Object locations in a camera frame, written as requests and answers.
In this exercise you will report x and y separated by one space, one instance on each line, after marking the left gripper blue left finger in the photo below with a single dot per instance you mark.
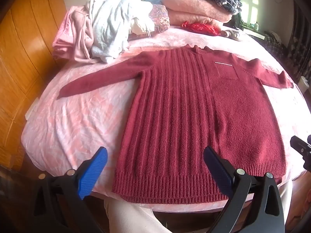
89 172

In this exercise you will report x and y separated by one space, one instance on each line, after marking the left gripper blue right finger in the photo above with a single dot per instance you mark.
221 171

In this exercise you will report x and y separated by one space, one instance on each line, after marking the dark red knit sweater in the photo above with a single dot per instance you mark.
189 98

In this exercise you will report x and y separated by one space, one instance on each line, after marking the dark patterned curtain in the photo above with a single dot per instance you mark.
295 56

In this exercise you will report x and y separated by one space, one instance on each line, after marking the beige garment near pillows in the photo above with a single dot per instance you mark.
231 34

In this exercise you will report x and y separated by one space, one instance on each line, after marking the pink garment pile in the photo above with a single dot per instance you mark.
75 38

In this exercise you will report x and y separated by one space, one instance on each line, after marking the red patterned cloth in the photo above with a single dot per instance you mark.
201 28

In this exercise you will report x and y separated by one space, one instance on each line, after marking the white light-blue garment pile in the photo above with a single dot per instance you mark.
112 23

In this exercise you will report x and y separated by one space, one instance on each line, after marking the paisley patterned pillow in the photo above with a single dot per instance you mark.
160 18

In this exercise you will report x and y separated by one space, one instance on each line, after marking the folded pink fuzzy blanket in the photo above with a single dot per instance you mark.
196 11

